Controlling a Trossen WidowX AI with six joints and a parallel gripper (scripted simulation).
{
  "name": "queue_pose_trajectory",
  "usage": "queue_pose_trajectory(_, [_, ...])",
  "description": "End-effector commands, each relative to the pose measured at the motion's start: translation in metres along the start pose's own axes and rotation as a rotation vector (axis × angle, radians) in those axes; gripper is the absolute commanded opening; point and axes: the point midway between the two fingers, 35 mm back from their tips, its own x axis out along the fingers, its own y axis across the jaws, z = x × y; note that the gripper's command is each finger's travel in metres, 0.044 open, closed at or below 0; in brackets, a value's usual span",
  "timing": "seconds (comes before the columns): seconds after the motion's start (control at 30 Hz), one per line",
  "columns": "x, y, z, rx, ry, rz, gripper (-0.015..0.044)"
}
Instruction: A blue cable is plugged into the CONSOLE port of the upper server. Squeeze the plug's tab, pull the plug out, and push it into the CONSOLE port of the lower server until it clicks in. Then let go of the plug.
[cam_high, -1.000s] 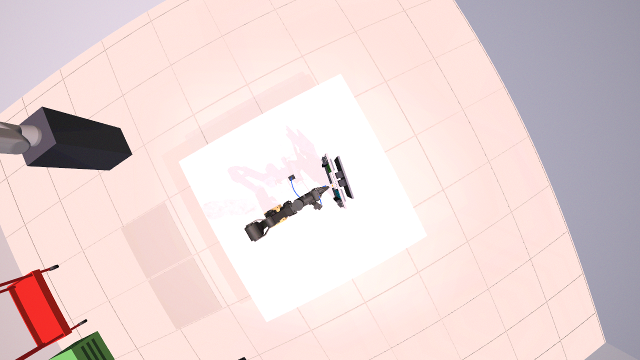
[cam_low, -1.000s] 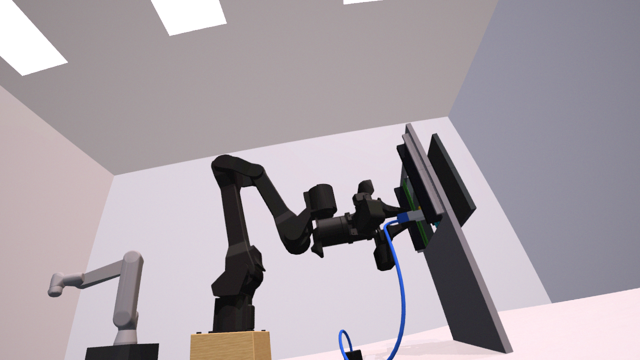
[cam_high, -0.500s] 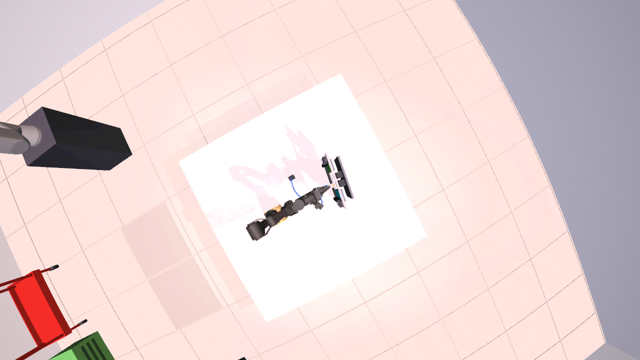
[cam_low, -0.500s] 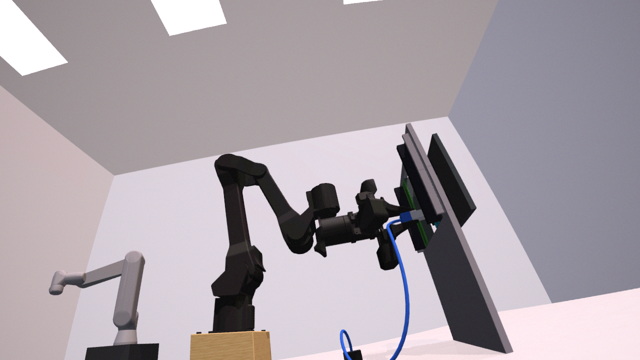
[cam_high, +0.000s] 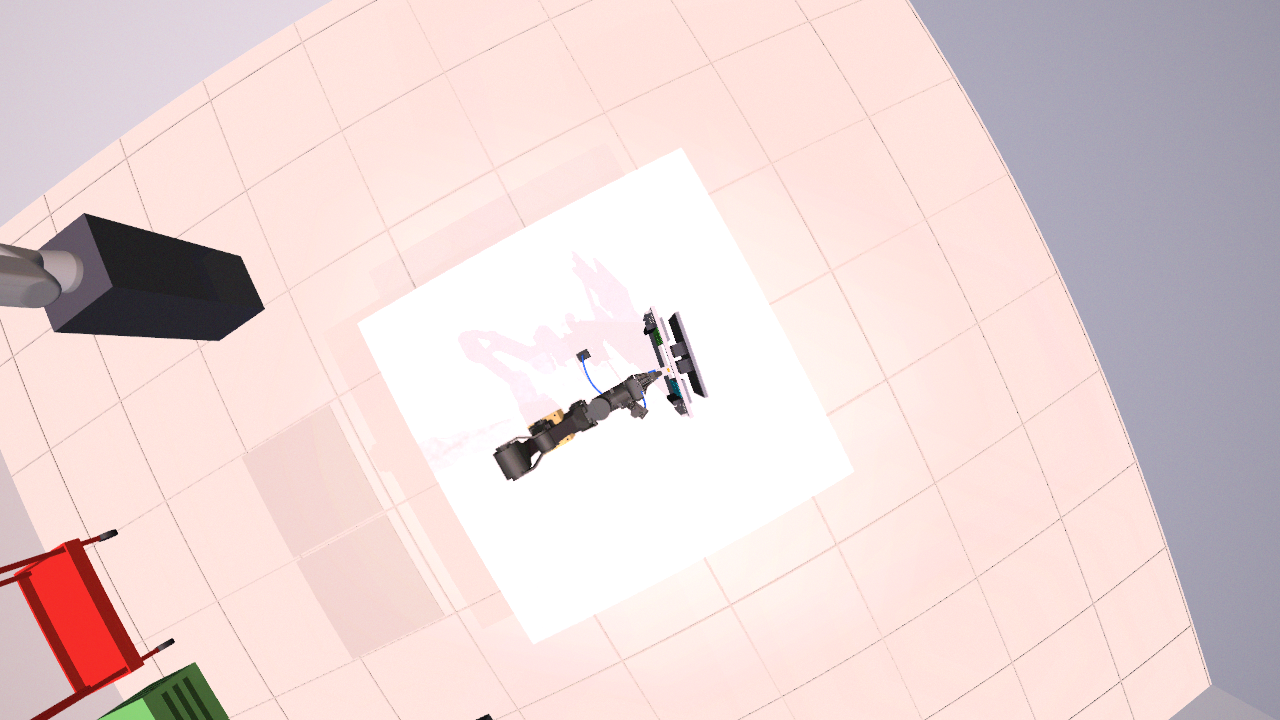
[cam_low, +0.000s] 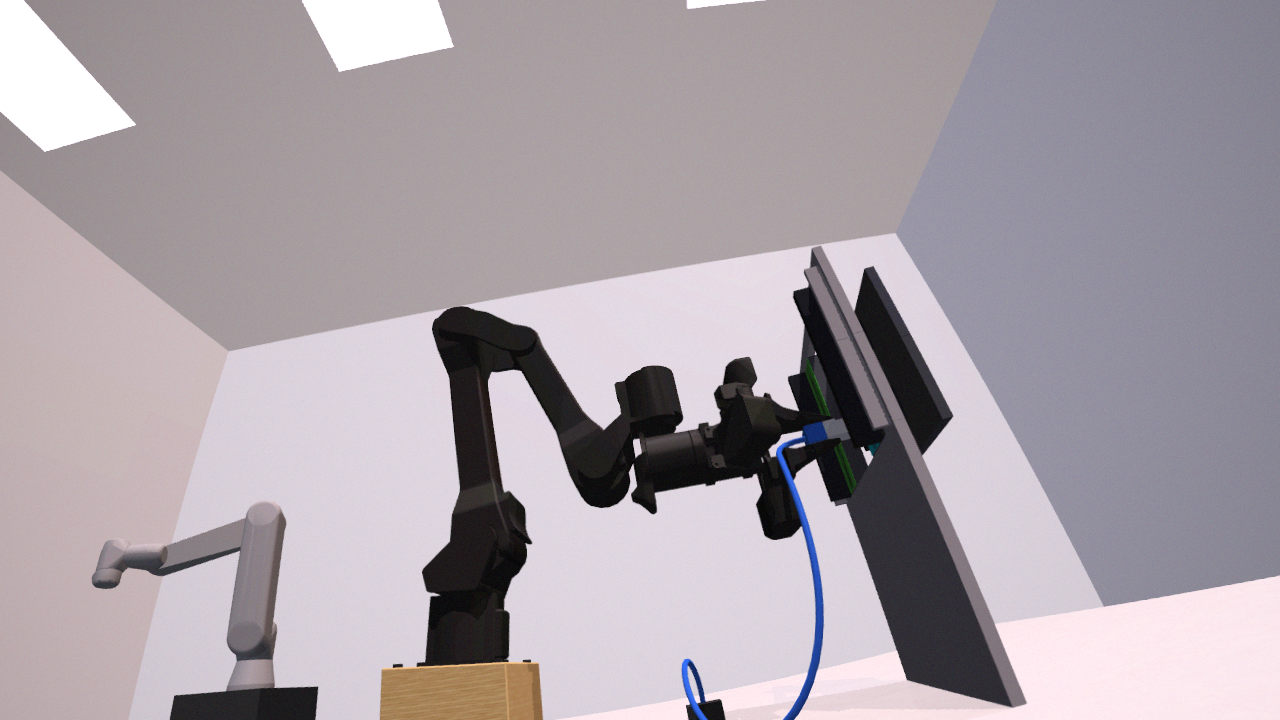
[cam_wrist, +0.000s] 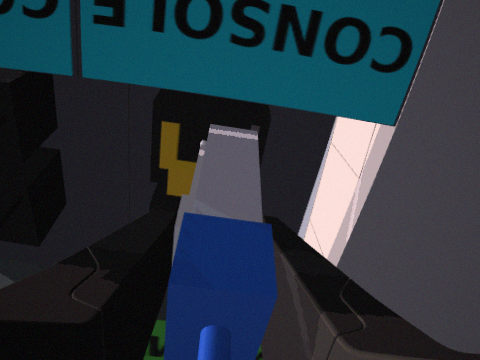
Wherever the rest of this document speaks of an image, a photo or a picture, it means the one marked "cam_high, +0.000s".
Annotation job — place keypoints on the blue cable plug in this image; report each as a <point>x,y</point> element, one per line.
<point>665,371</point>

